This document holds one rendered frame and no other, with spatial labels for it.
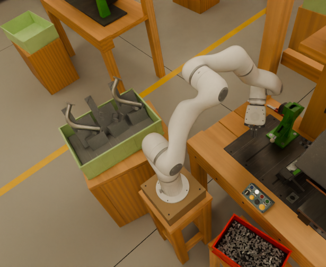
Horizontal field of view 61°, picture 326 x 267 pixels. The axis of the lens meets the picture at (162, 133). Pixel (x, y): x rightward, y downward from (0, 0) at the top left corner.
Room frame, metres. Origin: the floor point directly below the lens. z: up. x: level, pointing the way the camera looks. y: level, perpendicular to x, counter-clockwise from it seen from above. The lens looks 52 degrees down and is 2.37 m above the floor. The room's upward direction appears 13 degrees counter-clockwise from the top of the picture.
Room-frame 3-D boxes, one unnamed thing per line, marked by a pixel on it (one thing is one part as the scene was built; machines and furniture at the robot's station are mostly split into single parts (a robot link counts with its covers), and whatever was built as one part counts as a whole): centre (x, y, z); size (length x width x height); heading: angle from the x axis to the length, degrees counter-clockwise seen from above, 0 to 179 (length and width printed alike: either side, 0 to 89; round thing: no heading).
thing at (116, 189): (1.26, 0.30, 0.39); 0.68 x 0.52 x 0.79; 105
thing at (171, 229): (0.71, 0.02, 0.83); 0.32 x 0.32 x 0.04; 26
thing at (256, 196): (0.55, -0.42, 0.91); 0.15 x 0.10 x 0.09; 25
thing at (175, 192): (0.71, 0.02, 1.04); 0.19 x 0.19 x 0.18
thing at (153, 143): (0.73, 0.04, 1.25); 0.19 x 0.12 x 0.24; 25
